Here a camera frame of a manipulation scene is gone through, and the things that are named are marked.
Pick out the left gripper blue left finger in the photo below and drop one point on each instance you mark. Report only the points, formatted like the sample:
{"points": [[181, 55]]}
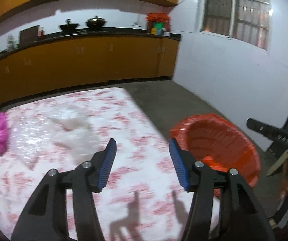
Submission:
{"points": [[44, 216]]}

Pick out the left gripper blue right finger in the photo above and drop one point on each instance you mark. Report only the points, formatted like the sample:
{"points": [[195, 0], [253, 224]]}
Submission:
{"points": [[241, 216]]}

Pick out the large clear bubble wrap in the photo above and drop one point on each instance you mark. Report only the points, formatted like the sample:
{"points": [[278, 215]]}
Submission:
{"points": [[64, 125]]}

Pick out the purple plastic bag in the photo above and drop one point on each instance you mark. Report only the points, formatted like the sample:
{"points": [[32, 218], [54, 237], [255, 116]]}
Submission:
{"points": [[4, 133]]}

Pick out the wooden lower kitchen cabinets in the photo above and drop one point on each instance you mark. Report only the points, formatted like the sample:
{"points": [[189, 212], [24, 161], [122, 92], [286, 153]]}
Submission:
{"points": [[76, 62]]}

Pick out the red plastic laundry basket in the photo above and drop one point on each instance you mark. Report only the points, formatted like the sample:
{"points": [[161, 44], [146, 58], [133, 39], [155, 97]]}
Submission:
{"points": [[219, 148]]}

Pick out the floral white red tablecloth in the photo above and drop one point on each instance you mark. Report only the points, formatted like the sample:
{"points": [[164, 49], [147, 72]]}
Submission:
{"points": [[142, 200]]}

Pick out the barred window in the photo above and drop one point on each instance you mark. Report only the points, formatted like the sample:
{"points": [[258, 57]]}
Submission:
{"points": [[244, 20]]}

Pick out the green container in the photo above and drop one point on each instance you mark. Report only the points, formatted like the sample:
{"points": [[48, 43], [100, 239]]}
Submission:
{"points": [[158, 26]]}

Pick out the clear glass jar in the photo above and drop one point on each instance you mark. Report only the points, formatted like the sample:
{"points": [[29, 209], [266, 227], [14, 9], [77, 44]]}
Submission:
{"points": [[11, 43]]}

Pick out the yellow cup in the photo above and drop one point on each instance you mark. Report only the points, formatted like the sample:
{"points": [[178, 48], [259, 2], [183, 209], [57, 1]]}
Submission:
{"points": [[154, 31]]}

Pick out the dark wooden cutting board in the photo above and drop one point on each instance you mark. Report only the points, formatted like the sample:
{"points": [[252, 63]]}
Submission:
{"points": [[28, 36]]}

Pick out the red bottle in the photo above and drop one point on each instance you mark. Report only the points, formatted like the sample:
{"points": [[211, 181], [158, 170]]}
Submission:
{"points": [[41, 33]]}

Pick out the red bag on counter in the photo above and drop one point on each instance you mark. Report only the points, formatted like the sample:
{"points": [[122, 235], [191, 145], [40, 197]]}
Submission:
{"points": [[159, 17]]}

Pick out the black wok with ladle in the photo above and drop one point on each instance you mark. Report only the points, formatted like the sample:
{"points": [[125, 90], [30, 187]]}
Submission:
{"points": [[69, 27]]}

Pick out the black countertop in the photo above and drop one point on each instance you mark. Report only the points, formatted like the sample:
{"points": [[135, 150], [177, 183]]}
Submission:
{"points": [[84, 32]]}

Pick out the black wok with lid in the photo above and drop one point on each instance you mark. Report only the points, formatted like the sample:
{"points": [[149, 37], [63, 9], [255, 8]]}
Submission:
{"points": [[95, 23]]}

